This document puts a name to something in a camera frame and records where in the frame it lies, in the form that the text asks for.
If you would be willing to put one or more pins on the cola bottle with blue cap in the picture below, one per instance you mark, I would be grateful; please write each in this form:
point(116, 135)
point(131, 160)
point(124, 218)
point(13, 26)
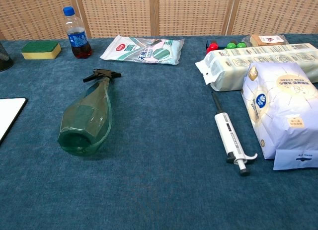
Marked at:
point(77, 38)

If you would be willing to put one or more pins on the packaged brown biscuits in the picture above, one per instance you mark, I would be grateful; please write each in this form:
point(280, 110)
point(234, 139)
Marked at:
point(267, 39)

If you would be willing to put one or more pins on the black mesh pen holder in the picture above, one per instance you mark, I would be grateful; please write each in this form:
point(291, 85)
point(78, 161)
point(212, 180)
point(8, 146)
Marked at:
point(4, 57)

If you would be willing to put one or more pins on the lavender tissue pack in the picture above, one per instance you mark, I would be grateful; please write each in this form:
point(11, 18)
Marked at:
point(283, 110)

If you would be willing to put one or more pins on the cleaning cloth package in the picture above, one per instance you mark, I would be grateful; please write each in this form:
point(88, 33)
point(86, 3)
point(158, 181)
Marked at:
point(139, 51)

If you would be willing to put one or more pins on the white pipette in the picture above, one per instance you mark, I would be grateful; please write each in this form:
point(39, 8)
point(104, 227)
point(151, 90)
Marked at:
point(229, 133)

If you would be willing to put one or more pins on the green and yellow sponge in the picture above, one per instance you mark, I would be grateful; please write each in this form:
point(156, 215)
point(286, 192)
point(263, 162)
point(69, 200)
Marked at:
point(41, 50)

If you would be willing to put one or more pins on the green toy block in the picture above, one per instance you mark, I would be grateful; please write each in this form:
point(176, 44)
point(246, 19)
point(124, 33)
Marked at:
point(232, 45)

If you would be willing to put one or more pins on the blue tablecloth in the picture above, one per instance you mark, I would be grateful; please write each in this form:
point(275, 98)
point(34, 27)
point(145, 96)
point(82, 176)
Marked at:
point(159, 165)

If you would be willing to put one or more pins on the green transparent spray bottle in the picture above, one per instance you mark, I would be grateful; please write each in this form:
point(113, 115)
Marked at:
point(84, 120)

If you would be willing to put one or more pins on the dark blue box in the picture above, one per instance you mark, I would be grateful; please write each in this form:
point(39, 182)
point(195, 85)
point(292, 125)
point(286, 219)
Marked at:
point(222, 43)

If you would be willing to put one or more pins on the woven folding screen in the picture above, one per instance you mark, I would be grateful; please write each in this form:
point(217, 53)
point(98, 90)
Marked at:
point(119, 14)

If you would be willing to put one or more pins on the white board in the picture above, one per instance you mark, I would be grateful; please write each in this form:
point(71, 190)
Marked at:
point(8, 113)

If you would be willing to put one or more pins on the long cream package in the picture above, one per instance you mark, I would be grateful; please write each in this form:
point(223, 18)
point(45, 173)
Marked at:
point(231, 66)

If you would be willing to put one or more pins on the red toy block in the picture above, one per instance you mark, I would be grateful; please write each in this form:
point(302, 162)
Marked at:
point(212, 47)

